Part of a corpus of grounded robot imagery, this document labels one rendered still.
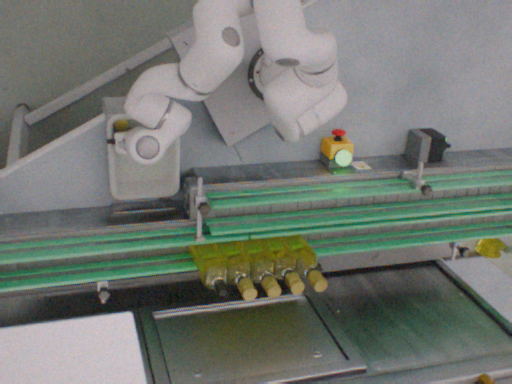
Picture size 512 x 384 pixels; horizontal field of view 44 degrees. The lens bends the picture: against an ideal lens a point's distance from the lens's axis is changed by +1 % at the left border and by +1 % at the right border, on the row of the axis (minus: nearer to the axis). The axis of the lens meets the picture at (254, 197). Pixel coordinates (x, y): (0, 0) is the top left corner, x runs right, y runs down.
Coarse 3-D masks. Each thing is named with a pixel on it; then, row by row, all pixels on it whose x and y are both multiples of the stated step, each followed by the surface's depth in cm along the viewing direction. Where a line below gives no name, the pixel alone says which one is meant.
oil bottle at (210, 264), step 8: (192, 248) 160; (200, 248) 155; (208, 248) 156; (216, 248) 156; (192, 256) 160; (200, 256) 152; (208, 256) 152; (216, 256) 152; (200, 264) 151; (208, 264) 149; (216, 264) 149; (224, 264) 149; (200, 272) 152; (208, 272) 146; (216, 272) 146; (224, 272) 147; (208, 280) 147; (208, 288) 148
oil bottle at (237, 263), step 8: (224, 248) 156; (232, 248) 156; (240, 248) 156; (224, 256) 153; (232, 256) 152; (240, 256) 153; (232, 264) 149; (240, 264) 149; (248, 264) 150; (232, 272) 148; (240, 272) 148; (248, 272) 149; (232, 280) 149
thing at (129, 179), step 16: (112, 128) 150; (112, 144) 152; (176, 144) 157; (112, 160) 154; (128, 160) 162; (160, 160) 165; (176, 160) 158; (112, 176) 155; (128, 176) 164; (144, 176) 165; (160, 176) 167; (176, 176) 160; (112, 192) 157; (128, 192) 160; (144, 192) 161; (160, 192) 161; (176, 192) 162
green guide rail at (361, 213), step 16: (336, 208) 172; (352, 208) 173; (368, 208) 174; (384, 208) 175; (400, 208) 175; (416, 208) 176; (432, 208) 176; (448, 208) 176; (464, 208) 177; (480, 208) 178; (496, 208) 180; (208, 224) 161; (224, 224) 161; (240, 224) 161; (256, 224) 161; (272, 224) 162; (288, 224) 162; (304, 224) 163; (320, 224) 164
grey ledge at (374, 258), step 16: (320, 256) 179; (336, 256) 181; (352, 256) 183; (368, 256) 184; (384, 256) 186; (400, 256) 188; (416, 256) 190; (432, 256) 192; (448, 256) 193; (480, 256) 195
